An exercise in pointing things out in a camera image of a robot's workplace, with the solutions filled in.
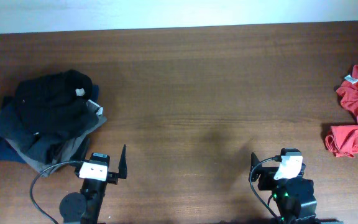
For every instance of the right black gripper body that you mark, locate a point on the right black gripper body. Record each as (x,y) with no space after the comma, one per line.
(267,182)

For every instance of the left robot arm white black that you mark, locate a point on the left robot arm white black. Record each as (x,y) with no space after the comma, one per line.
(85,206)

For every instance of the grey folded garment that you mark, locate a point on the grey folded garment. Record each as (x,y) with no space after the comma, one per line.
(41,150)

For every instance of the black folded garment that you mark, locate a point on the black folded garment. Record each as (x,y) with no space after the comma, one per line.
(56,104)

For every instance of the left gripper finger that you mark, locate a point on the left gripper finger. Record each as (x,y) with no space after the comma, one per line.
(80,154)
(122,167)

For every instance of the navy blue folded garment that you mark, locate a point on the navy blue folded garment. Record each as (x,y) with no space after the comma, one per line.
(7,153)

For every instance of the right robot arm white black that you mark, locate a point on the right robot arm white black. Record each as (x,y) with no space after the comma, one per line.
(291,204)

